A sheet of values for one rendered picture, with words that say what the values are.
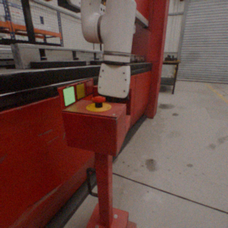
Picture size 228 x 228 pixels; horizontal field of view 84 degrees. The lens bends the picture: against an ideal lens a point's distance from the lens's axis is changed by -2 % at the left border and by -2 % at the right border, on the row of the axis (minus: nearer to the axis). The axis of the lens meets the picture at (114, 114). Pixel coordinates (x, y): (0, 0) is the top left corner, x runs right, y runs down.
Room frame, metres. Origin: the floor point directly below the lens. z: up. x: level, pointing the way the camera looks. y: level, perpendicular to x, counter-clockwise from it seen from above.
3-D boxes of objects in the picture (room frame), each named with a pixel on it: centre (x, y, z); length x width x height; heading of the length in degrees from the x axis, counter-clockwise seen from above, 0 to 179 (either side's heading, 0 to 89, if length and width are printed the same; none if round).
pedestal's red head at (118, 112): (0.40, 0.04, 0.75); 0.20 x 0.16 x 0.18; 163
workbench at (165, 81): (4.58, -1.79, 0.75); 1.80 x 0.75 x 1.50; 155
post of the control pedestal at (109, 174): (0.40, 0.04, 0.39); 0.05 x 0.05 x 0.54; 73
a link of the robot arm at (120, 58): (0.44, -0.01, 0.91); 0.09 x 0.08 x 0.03; 73
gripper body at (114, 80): (0.44, 0.00, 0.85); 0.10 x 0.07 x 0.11; 73
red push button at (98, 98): (0.35, 0.04, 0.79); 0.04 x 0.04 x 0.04
